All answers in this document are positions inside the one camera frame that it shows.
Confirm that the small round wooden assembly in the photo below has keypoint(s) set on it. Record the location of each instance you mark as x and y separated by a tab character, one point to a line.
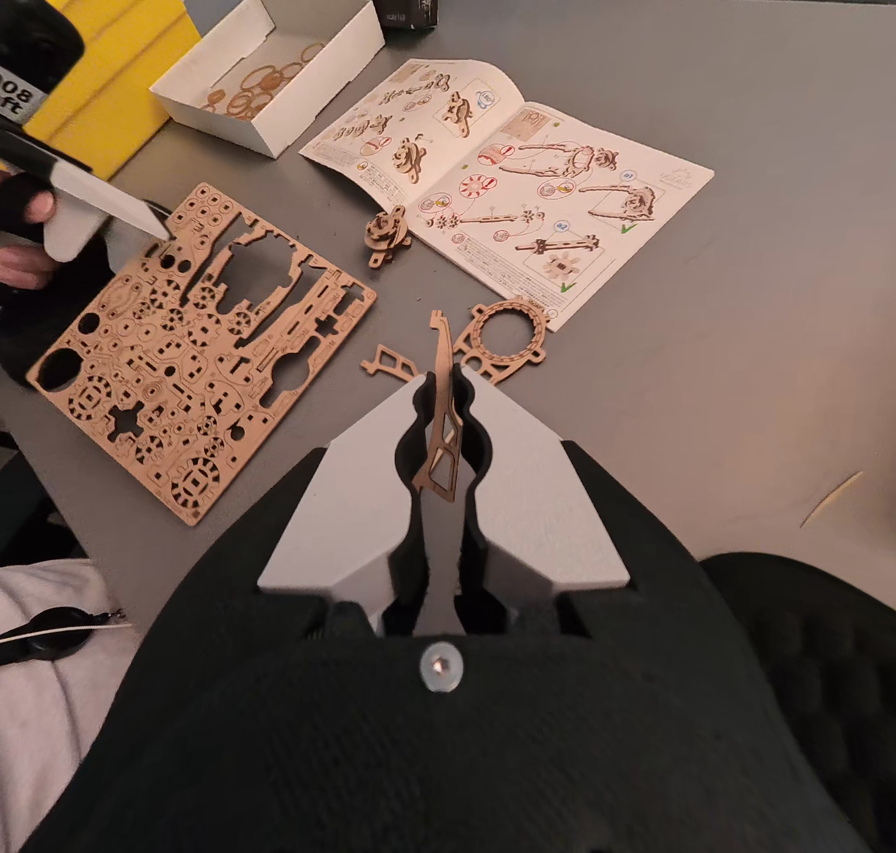
388	237

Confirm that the person's left hand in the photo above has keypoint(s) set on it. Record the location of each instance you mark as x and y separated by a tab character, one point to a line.
21	265

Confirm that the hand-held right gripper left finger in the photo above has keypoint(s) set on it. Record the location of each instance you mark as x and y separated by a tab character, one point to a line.
336	517

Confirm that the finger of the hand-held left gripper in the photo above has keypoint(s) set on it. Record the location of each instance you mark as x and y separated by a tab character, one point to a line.
105	202
133	247

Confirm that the stack of yellow bins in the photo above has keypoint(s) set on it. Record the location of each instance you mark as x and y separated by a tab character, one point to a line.
119	62

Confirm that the slender curved wooden part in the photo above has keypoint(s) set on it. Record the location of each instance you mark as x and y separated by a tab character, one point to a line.
444	370

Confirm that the wooden sheet of model parts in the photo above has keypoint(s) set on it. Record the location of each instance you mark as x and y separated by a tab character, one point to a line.
280	328

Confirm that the white cardboard box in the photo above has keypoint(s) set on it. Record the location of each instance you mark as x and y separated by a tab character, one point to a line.
315	97

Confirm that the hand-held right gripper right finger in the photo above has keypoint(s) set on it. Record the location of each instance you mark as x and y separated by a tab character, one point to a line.
553	517

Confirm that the small wooden bracket part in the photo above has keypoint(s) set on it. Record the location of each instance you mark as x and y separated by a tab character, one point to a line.
392	370

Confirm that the open instruction booklet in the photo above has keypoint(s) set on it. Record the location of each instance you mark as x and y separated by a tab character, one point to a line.
504	202

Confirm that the group of wooden rings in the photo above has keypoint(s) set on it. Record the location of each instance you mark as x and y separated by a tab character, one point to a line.
259	83

